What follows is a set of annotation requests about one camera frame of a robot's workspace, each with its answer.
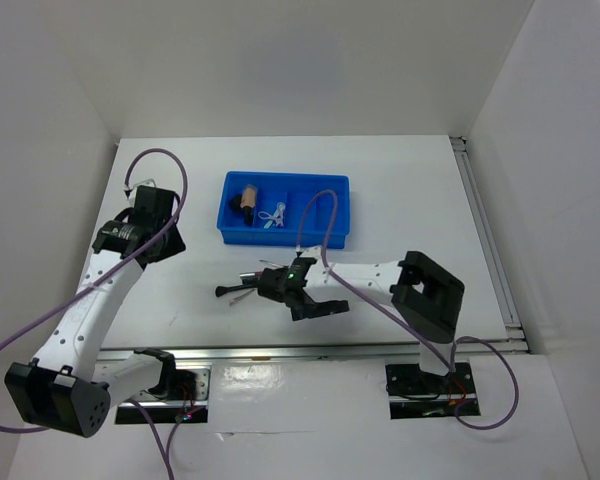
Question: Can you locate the aluminium rail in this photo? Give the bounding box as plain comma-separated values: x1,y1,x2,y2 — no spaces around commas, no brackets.
449,136,530,353
98,339,530,362

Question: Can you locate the blue compartment tray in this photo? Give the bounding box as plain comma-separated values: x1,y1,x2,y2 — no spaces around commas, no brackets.
216,171,351,249

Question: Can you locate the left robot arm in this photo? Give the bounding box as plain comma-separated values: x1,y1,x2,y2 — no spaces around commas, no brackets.
4,185,186,438

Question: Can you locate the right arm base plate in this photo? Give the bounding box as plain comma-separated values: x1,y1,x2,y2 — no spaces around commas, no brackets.
385,362,481,420

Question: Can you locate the purple eyelash curler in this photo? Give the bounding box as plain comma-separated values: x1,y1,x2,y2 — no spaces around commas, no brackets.
258,202,286,229

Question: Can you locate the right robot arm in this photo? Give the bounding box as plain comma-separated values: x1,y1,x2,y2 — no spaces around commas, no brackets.
257,246,465,392

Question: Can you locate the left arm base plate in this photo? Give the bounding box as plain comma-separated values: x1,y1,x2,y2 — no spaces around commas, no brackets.
133,365,211,425

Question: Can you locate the aluminium rail right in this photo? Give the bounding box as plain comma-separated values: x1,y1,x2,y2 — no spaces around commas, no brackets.
449,136,530,353

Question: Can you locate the aluminium rail front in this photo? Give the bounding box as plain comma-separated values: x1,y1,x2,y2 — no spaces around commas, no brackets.
98,339,530,362

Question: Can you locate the silver hair clip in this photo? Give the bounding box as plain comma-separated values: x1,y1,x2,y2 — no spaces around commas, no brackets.
228,290,255,306

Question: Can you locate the black makeup brush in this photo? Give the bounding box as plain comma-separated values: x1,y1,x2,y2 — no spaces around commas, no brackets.
214,284,257,298

